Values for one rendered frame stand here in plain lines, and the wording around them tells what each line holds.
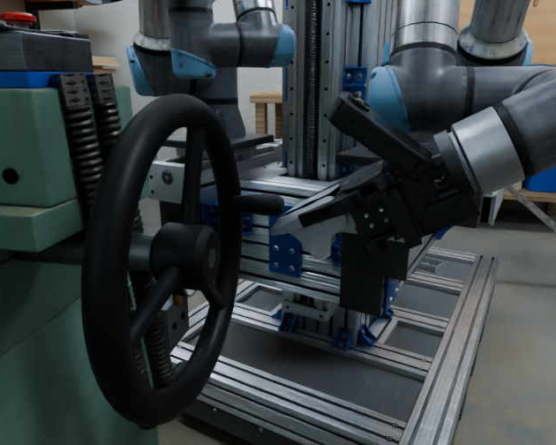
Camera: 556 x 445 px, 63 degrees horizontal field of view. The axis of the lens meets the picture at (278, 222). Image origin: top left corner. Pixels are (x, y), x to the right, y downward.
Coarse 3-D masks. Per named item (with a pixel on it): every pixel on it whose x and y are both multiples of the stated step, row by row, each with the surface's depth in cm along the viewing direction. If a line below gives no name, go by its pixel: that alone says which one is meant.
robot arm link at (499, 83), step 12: (480, 72) 48; (492, 72) 48; (504, 72) 47; (516, 72) 47; (528, 72) 47; (540, 72) 44; (480, 84) 47; (492, 84) 47; (504, 84) 47; (516, 84) 46; (480, 96) 47; (492, 96) 47; (504, 96) 47; (480, 108) 48
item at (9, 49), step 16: (0, 32) 33; (16, 32) 33; (64, 32) 42; (0, 48) 34; (16, 48) 33; (32, 48) 34; (48, 48) 36; (64, 48) 38; (80, 48) 39; (0, 64) 34; (16, 64) 34; (32, 64) 34; (48, 64) 36; (64, 64) 38; (80, 64) 40; (0, 80) 34; (16, 80) 34; (32, 80) 34; (48, 80) 36
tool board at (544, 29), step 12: (468, 0) 313; (540, 0) 303; (552, 0) 301; (468, 12) 315; (528, 12) 307; (540, 12) 305; (552, 12) 303; (528, 24) 308; (540, 24) 307; (552, 24) 305; (528, 36) 311; (540, 36) 309; (552, 36) 307; (540, 48) 311; (552, 48) 309; (540, 60) 313; (552, 60) 311
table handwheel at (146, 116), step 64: (128, 128) 31; (192, 128) 41; (128, 192) 29; (192, 192) 41; (64, 256) 43; (128, 256) 29; (192, 256) 39; (128, 320) 33; (128, 384) 31; (192, 384) 43
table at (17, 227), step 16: (144, 192) 50; (0, 208) 35; (16, 208) 35; (32, 208) 35; (48, 208) 35; (64, 208) 37; (80, 208) 39; (0, 224) 34; (16, 224) 34; (32, 224) 34; (48, 224) 35; (64, 224) 37; (80, 224) 39; (0, 240) 35; (16, 240) 35; (32, 240) 34; (48, 240) 35
